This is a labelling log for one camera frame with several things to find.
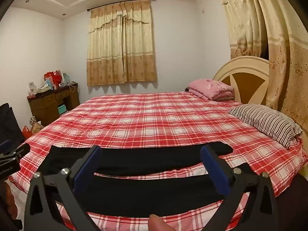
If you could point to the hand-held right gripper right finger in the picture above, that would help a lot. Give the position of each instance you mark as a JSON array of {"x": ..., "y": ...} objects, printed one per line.
[{"x": 216, "y": 170}]

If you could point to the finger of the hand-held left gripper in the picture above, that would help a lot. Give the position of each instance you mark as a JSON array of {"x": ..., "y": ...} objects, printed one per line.
[{"x": 20, "y": 151}]

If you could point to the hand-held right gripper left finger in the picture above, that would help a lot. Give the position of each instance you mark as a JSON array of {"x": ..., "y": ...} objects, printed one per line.
[{"x": 87, "y": 172}]

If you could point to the black pants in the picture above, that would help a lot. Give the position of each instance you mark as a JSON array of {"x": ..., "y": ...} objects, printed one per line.
[{"x": 144, "y": 158}]

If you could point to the person's right hand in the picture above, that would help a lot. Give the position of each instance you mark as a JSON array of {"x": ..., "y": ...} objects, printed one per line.
[{"x": 160, "y": 223}]

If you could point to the red floor bag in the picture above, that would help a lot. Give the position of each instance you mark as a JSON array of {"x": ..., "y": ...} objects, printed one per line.
[{"x": 27, "y": 132}]

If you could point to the black folded chair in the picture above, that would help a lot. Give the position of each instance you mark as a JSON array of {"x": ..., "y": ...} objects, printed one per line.
[{"x": 9, "y": 125}]

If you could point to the brown wooden desk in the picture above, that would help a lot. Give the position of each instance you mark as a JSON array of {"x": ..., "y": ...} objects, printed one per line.
[{"x": 45, "y": 105}]

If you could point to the teal box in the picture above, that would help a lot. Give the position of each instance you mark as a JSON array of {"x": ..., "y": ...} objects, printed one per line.
[{"x": 61, "y": 109}]

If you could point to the striped pillow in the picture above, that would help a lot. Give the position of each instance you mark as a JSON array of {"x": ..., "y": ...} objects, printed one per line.
[{"x": 267, "y": 121}]

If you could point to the red plaid bed sheet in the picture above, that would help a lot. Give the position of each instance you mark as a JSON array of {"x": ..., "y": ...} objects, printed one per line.
[{"x": 156, "y": 115}]

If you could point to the red gift bag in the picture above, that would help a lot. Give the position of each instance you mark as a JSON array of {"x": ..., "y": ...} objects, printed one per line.
[{"x": 54, "y": 77}]

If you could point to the pink folded blanket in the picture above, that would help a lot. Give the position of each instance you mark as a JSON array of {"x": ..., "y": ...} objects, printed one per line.
[{"x": 211, "y": 89}]

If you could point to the light blue gift bag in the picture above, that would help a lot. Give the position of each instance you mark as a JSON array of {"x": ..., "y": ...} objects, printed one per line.
[{"x": 67, "y": 78}]

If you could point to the cream and brown headboard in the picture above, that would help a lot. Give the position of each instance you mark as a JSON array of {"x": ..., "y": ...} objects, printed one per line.
[{"x": 247, "y": 79}]

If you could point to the beige window curtain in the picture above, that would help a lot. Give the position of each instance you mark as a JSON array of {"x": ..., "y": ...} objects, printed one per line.
[{"x": 120, "y": 48}]

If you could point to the large beige floral curtain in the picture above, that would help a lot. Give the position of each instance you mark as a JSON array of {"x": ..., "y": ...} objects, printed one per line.
[{"x": 284, "y": 60}]

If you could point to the dark curtain rod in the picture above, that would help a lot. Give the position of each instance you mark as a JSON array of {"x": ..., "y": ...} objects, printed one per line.
[{"x": 96, "y": 7}]

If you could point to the white photo frame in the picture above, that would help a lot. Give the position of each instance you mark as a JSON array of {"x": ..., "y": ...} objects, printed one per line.
[{"x": 32, "y": 88}]

